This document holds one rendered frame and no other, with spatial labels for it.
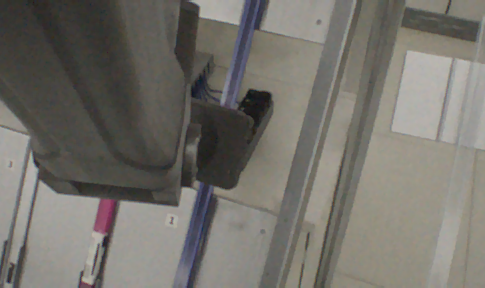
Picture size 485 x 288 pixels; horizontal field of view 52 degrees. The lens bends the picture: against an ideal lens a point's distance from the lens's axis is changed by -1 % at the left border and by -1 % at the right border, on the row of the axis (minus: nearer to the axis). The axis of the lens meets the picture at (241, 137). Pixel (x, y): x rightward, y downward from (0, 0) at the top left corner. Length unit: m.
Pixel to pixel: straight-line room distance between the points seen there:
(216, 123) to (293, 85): 0.63
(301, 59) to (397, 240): 0.71
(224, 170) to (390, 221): 1.24
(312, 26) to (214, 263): 0.27
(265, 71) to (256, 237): 0.60
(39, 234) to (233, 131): 0.31
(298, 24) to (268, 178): 0.40
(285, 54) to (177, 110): 0.91
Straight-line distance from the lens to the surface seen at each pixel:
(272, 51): 1.13
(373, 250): 1.55
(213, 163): 0.42
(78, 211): 0.61
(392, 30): 0.78
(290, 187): 0.50
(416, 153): 1.84
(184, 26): 0.34
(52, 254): 0.64
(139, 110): 0.16
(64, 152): 0.20
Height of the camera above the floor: 1.28
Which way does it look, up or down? 46 degrees down
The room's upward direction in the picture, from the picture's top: straight up
